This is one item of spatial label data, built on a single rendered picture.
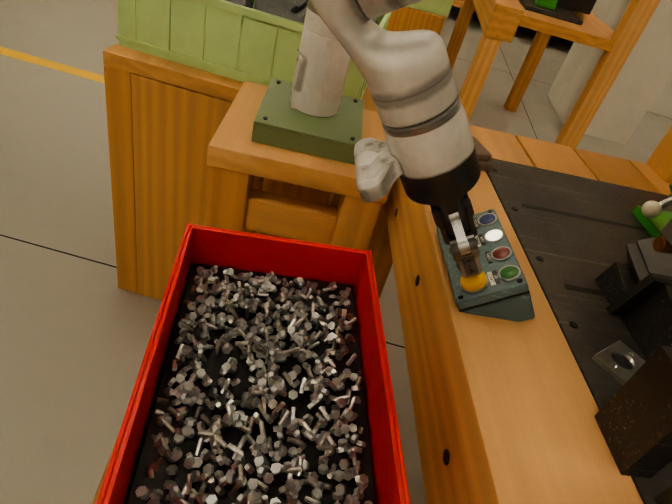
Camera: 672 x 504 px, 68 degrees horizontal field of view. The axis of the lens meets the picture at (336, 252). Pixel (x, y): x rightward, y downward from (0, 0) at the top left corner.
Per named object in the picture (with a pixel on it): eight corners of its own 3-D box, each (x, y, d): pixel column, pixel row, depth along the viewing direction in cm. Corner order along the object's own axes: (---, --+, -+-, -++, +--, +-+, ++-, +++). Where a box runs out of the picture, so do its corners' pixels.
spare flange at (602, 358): (622, 386, 53) (626, 381, 53) (590, 358, 55) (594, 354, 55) (646, 369, 56) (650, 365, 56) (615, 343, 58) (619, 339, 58)
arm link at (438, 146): (358, 158, 52) (335, 106, 49) (463, 119, 50) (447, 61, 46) (362, 207, 45) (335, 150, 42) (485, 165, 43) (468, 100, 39)
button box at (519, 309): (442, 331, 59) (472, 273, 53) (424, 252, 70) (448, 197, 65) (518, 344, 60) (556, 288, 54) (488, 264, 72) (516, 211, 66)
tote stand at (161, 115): (117, 288, 166) (101, 50, 118) (181, 208, 208) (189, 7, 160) (312, 344, 166) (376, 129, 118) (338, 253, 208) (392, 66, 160)
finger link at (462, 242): (438, 210, 47) (439, 213, 49) (453, 257, 46) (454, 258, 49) (463, 202, 46) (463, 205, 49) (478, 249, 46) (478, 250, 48)
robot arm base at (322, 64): (289, 111, 90) (306, 13, 79) (291, 89, 97) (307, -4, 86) (339, 121, 92) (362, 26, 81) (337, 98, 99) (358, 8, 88)
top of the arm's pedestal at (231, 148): (205, 165, 86) (207, 144, 83) (242, 97, 111) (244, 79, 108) (385, 205, 89) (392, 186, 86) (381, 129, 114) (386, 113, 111)
